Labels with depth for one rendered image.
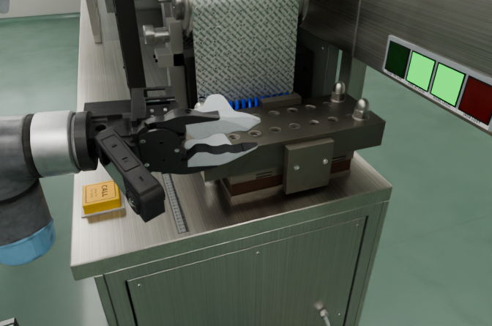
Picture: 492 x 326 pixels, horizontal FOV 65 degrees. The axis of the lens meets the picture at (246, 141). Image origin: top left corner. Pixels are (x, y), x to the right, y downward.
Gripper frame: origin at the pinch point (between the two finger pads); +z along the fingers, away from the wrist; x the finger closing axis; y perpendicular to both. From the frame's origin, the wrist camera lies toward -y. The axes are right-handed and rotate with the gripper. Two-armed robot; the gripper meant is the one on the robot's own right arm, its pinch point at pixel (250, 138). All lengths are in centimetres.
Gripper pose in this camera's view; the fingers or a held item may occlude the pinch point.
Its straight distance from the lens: 48.3
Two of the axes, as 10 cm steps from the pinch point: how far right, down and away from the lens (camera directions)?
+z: 9.8, -0.9, 1.9
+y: -2.0, -7.0, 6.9
